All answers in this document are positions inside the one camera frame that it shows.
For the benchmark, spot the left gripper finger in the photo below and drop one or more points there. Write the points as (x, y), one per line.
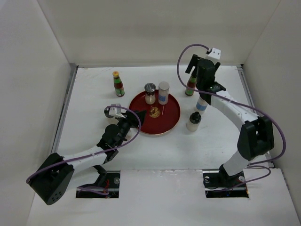
(126, 116)
(138, 119)

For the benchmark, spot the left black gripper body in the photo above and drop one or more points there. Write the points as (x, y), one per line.
(124, 126)

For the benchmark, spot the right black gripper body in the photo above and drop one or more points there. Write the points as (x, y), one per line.
(198, 84)

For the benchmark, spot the silver-lid spice shaker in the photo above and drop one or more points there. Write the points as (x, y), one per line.
(150, 89)

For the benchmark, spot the tall pearl jar blue label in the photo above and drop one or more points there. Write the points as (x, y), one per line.
(163, 92)

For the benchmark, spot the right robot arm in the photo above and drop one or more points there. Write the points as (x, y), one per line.
(255, 132)

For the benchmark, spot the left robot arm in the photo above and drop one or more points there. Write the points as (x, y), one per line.
(53, 177)

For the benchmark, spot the red round tray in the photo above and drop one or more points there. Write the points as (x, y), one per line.
(159, 119)

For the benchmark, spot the right ketchup bottle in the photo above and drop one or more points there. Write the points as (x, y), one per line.
(191, 84)

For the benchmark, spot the ketchup bottle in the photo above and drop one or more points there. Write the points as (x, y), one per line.
(191, 84)
(118, 85)

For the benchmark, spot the black-lid shaker far left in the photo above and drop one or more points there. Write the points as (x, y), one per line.
(109, 112)

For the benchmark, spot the black-lid shaker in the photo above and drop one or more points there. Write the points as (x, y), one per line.
(193, 121)
(109, 112)

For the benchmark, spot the left ketchup bottle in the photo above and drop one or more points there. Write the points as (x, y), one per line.
(118, 85)

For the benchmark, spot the black-lid shaker right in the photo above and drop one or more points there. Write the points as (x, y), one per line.
(193, 121)

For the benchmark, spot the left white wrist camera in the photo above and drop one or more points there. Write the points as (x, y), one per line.
(115, 111)

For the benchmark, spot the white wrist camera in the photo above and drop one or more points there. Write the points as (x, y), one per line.
(213, 55)
(115, 111)

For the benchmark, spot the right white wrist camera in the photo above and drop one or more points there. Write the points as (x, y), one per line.
(213, 55)

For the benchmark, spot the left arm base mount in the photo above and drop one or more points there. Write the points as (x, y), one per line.
(106, 185)

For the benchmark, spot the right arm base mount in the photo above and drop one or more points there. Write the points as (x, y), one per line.
(216, 186)

